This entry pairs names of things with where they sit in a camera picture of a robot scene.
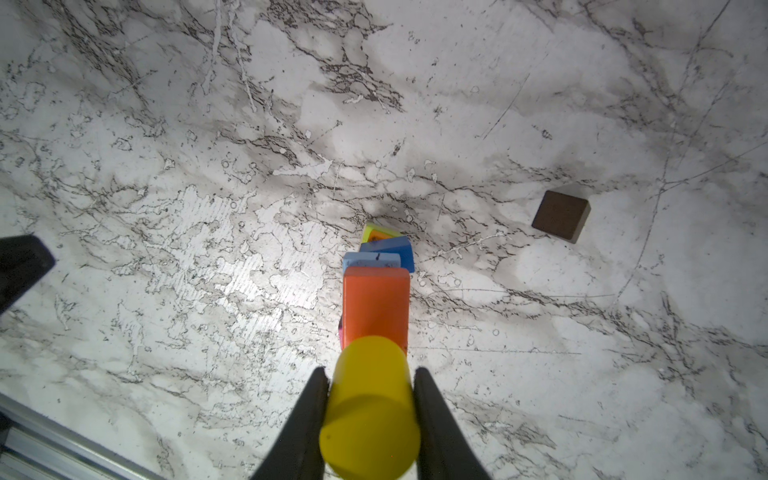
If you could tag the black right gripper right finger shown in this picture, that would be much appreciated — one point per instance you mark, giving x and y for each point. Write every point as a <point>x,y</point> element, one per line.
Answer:
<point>444,451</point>

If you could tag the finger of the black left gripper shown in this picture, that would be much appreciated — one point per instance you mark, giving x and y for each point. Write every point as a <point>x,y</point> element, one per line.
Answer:
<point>24,261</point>

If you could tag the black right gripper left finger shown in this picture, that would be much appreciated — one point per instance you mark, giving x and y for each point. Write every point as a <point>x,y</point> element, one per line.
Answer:
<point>296,453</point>

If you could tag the yellow cylinder wood block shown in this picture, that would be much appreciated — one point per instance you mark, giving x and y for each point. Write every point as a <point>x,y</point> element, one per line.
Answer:
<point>370,429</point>

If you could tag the red-orange wood block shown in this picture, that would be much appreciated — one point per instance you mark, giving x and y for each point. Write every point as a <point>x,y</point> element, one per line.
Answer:
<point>376,302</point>

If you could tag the light blue wood block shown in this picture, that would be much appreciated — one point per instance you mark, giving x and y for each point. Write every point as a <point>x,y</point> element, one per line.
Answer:
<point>370,260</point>

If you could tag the blue number wood cube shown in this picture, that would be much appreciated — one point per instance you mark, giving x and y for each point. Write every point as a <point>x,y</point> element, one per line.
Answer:
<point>396,245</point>

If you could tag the orange wood block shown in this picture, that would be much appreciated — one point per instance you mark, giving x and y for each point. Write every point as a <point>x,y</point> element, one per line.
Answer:
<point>378,236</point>

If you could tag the lime green wood cube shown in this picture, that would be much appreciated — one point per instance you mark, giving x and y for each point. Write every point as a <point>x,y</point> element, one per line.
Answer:
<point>371,227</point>

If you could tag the dark brown wood block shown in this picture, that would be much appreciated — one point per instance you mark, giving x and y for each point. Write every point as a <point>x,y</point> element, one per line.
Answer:
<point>561,215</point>

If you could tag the aluminium front rail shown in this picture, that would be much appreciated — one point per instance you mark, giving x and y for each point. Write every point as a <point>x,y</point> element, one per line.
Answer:
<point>35,447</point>

